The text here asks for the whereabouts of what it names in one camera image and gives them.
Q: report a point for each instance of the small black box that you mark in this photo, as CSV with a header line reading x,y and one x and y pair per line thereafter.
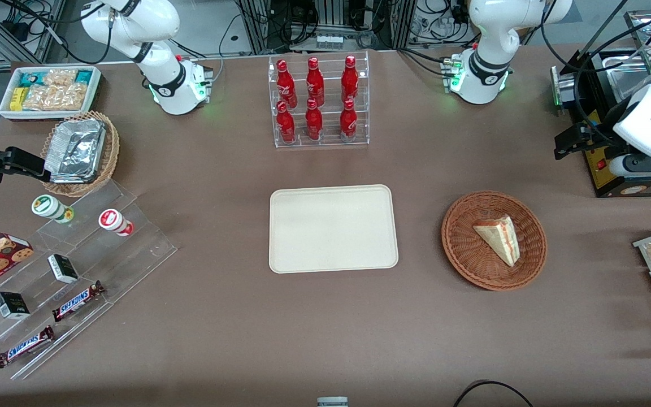
x,y
12,305
63,268

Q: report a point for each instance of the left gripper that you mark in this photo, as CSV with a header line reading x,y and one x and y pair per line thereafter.
x,y
601,137

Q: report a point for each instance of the Snickers chocolate bar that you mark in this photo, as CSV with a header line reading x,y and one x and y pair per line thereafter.
x,y
25,346
77,301

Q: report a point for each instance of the yellow snack packet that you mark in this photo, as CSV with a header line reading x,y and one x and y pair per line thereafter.
x,y
17,99

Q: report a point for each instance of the teal snack packet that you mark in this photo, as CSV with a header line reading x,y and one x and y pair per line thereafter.
x,y
30,79
83,76

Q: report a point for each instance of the silver foil container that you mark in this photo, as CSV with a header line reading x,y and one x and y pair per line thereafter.
x,y
74,150

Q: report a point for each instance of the green lid cup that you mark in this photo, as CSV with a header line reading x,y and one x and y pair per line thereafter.
x,y
47,206

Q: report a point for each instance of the small grey device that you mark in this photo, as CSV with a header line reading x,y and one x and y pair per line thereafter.
x,y
332,402

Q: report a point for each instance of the beige plastic tray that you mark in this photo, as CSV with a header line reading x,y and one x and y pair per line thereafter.
x,y
331,229

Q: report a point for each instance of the white power strip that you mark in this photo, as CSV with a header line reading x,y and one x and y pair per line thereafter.
x,y
329,41

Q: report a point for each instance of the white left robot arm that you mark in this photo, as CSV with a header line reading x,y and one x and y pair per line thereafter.
x,y
486,73

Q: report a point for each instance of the clear rice cracker packet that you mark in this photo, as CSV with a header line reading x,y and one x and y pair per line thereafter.
x,y
60,77
40,98
72,96

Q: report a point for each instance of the triangular sandwich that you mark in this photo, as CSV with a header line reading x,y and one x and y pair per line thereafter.
x,y
500,237

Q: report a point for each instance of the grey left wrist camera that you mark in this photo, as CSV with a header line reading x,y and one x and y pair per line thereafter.
x,y
619,165

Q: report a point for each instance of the white snack tray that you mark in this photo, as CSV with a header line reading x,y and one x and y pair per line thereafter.
x,y
6,110

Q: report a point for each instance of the metal equipment rack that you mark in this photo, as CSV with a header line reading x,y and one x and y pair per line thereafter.
x,y
331,17

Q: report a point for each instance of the clear acrylic bottle rack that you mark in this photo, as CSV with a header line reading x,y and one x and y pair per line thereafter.
x,y
328,138

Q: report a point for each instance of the silver box with green light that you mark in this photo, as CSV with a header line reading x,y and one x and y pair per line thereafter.
x,y
563,87

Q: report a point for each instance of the red lid cup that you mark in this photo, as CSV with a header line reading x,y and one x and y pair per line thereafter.
x,y
112,219

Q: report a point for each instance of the dark brown round wicker basket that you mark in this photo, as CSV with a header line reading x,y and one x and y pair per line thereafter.
x,y
467,254

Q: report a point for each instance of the clear acrylic stepped stand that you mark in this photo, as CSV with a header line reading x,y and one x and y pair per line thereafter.
x,y
133,249

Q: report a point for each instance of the red soda bottle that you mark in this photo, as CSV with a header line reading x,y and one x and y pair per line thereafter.
x,y
286,124
348,121
315,82
313,121
350,79
285,82

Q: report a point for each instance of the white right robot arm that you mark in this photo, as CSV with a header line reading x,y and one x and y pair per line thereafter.
x,y
161,79

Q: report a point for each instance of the light tan wicker basket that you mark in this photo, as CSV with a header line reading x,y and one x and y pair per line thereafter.
x,y
112,147

